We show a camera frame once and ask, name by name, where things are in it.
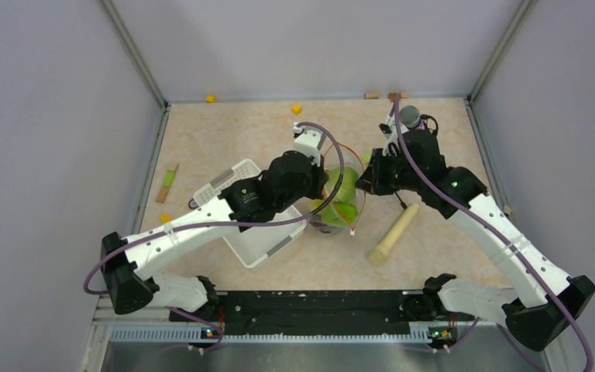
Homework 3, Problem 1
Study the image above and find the clear zip bag orange zipper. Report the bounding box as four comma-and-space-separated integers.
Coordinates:
308, 143, 366, 236

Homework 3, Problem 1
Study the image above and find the green and wood stick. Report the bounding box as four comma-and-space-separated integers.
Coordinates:
155, 163, 179, 204

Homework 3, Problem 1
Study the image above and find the white plastic basket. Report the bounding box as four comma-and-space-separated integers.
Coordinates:
191, 158, 309, 270

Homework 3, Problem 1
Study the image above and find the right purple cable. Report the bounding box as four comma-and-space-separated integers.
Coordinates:
390, 95, 595, 372

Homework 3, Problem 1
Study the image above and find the pale green cabbage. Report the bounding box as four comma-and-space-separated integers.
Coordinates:
325, 166, 359, 203

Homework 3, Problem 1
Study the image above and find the cork piece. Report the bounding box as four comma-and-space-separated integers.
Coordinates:
364, 91, 380, 100

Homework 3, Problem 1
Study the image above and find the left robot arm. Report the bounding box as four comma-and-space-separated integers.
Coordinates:
94, 150, 328, 321

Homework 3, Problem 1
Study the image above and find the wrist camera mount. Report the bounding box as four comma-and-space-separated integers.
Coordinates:
293, 122, 325, 167
379, 116, 401, 156

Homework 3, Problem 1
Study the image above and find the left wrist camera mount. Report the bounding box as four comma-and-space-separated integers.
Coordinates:
293, 122, 325, 167

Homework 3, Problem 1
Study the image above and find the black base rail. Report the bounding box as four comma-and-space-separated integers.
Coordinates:
197, 290, 445, 336

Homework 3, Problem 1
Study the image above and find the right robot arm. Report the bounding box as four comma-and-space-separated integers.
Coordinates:
356, 125, 595, 351

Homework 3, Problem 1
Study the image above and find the yellow block left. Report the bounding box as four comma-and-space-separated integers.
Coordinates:
159, 214, 172, 223

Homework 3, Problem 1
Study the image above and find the green pepper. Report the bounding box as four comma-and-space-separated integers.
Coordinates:
320, 202, 359, 226

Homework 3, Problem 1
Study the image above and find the microphone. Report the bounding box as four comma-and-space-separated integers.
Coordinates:
389, 105, 445, 200

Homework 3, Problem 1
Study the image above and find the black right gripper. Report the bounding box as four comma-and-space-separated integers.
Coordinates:
355, 147, 423, 195

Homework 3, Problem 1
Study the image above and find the yellow fruit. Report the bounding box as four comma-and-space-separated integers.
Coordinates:
308, 199, 323, 212

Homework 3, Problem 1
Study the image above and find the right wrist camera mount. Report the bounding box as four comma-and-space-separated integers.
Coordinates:
379, 116, 401, 156

